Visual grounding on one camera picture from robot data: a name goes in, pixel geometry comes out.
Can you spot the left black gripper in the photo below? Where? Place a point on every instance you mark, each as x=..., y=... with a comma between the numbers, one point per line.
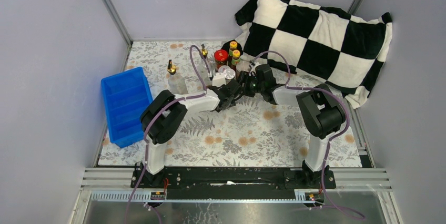
x=231, y=103

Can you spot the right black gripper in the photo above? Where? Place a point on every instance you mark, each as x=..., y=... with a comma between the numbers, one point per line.
x=244, y=78

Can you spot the metal lid shaker jar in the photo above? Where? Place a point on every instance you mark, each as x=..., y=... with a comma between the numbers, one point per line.
x=229, y=74

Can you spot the glass oil bottle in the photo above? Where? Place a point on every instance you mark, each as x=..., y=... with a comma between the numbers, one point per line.
x=176, y=81
x=206, y=70

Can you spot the blue divided plastic bin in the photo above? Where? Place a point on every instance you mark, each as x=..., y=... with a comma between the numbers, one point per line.
x=126, y=95

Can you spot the tall glass spice canister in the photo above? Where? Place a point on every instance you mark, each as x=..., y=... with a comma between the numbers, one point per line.
x=243, y=66

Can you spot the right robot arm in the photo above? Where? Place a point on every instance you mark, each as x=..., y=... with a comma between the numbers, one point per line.
x=323, y=113

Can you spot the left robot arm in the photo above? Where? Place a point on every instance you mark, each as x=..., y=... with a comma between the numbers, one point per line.
x=162, y=118

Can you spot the white lid sauce jar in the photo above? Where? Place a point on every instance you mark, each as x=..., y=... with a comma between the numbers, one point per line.
x=223, y=68

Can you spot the front sauce bottle yellow cap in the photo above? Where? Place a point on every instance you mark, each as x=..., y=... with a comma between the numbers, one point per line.
x=235, y=59

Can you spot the sauce bottle yellow cap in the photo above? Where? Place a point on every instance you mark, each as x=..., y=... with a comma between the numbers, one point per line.
x=235, y=59
x=233, y=45

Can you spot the red lid chili jar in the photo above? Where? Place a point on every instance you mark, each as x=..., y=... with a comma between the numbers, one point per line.
x=220, y=58

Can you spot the floral fern tablecloth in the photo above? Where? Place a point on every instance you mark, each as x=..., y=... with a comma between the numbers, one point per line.
x=253, y=133

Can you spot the back sauce bottle yellow cap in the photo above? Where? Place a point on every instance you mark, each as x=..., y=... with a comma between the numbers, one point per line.
x=233, y=45

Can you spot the black white checkered pillow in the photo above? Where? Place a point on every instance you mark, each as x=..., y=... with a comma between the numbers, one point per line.
x=326, y=43

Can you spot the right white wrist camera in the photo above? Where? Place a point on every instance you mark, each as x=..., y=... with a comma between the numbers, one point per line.
x=253, y=66

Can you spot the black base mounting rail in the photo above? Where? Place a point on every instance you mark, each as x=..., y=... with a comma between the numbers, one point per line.
x=232, y=183

